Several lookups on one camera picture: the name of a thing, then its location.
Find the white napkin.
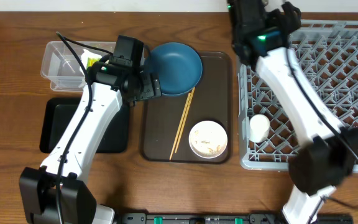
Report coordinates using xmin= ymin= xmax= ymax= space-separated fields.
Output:
xmin=78 ymin=50 xmax=102 ymax=88

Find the white cup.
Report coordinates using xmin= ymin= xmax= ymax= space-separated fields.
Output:
xmin=249 ymin=114 xmax=270 ymax=143

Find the yellow green snack wrapper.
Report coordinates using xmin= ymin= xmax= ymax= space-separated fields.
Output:
xmin=86 ymin=58 xmax=100 ymax=69

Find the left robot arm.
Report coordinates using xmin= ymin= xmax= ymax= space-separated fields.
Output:
xmin=19 ymin=61 xmax=162 ymax=223

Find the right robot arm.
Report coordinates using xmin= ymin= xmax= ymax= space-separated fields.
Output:
xmin=227 ymin=0 xmax=358 ymax=223

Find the grey dishwasher rack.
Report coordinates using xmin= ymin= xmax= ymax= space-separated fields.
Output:
xmin=236 ymin=20 xmax=358 ymax=171

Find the dark blue plate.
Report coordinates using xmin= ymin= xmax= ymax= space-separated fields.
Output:
xmin=145 ymin=42 xmax=203 ymax=96

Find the wooden chopstick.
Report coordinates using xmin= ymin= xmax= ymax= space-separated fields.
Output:
xmin=174 ymin=88 xmax=195 ymax=154
xmin=169 ymin=87 xmax=195 ymax=160

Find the dark brown serving tray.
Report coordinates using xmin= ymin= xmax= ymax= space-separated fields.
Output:
xmin=140 ymin=52 xmax=232 ymax=164

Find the black plastic tray bin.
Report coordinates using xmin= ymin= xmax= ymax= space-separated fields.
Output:
xmin=39 ymin=97 xmax=130 ymax=154

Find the white bowl with food scraps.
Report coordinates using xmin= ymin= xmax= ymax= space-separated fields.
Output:
xmin=188 ymin=120 xmax=228 ymax=159

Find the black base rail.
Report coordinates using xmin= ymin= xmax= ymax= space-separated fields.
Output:
xmin=116 ymin=212 xmax=354 ymax=224

